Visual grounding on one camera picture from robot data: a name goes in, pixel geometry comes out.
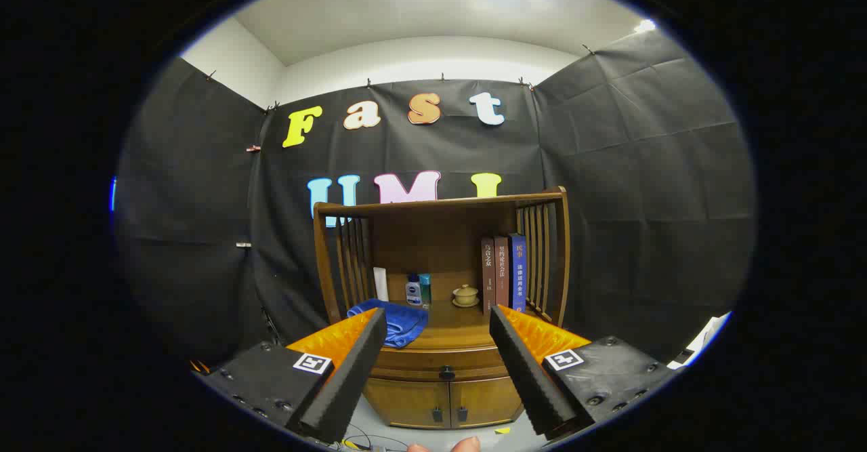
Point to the white tube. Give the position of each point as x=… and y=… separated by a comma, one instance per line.
x=381, y=284

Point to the wooden drawer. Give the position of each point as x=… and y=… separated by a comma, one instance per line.
x=420, y=364

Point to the blue folded towel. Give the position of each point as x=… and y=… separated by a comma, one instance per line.
x=406, y=323

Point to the teal bottle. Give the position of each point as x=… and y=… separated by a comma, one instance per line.
x=426, y=291

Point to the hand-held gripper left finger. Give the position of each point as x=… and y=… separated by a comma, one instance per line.
x=349, y=377

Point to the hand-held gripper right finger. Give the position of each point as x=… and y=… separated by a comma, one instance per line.
x=528, y=377

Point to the white blue lotion bottle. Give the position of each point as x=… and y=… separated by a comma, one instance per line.
x=413, y=293

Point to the dark brown book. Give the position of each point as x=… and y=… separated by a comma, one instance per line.
x=488, y=276

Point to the reddish brown book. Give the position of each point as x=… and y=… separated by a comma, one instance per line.
x=502, y=272

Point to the wooden cabinet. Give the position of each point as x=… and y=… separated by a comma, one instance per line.
x=433, y=242

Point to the wooden countertop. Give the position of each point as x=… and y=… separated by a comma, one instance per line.
x=460, y=330

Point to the wooden cabinet door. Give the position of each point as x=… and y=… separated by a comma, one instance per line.
x=406, y=401
x=484, y=398

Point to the black backdrop cloth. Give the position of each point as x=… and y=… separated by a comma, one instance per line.
x=643, y=167

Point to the yellow lidded teacup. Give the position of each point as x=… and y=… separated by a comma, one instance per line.
x=466, y=296

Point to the blue book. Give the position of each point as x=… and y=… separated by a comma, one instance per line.
x=518, y=272

